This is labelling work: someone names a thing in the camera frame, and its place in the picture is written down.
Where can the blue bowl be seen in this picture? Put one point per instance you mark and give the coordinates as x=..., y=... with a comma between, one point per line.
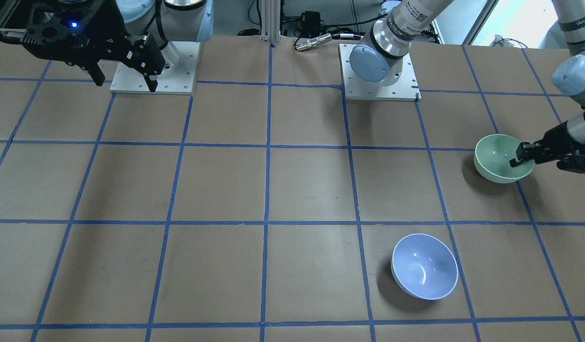
x=424, y=267

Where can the aluminium frame post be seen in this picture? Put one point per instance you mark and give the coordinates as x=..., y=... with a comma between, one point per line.
x=270, y=21

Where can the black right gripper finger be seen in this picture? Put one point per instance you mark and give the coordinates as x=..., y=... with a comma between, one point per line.
x=92, y=67
x=144, y=55

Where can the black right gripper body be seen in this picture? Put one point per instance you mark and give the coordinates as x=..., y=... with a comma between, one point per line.
x=112, y=29

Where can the green bowl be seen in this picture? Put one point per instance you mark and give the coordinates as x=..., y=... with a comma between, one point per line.
x=492, y=156

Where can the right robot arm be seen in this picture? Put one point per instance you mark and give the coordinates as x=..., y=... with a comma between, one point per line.
x=178, y=26

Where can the black electronics box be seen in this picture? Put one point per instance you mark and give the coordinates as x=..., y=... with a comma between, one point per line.
x=309, y=24

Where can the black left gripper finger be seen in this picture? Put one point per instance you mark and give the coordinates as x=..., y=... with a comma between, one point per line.
x=526, y=152

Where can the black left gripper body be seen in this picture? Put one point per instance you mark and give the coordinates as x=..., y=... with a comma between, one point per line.
x=554, y=139

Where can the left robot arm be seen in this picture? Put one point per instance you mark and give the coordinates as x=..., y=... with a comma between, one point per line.
x=389, y=39

